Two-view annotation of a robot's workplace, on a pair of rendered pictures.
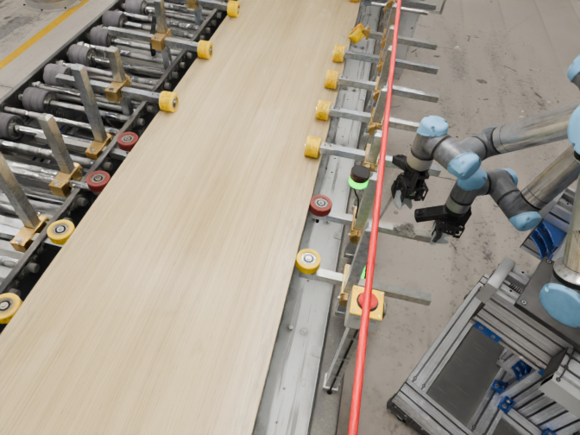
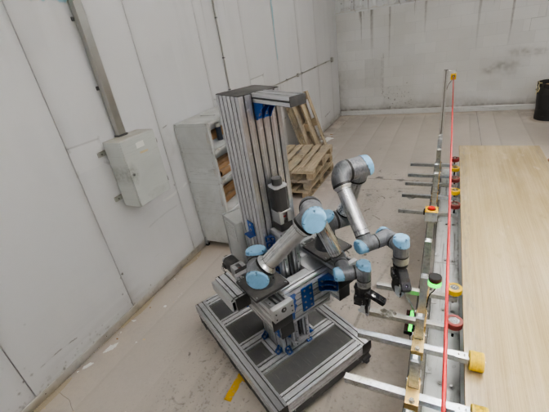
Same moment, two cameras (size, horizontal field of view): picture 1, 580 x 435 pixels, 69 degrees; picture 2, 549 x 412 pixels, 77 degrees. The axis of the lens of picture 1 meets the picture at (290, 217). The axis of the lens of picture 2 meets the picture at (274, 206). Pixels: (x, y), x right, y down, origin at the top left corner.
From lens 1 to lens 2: 2.48 m
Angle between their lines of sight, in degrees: 101
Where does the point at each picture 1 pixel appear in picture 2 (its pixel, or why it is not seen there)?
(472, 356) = (314, 357)
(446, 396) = (340, 338)
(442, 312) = not seen: outside the picture
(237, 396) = (471, 244)
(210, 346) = (493, 256)
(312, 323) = (439, 314)
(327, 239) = (436, 367)
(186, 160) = not seen: outside the picture
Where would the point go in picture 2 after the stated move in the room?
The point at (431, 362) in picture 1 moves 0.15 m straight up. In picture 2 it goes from (345, 352) to (344, 338)
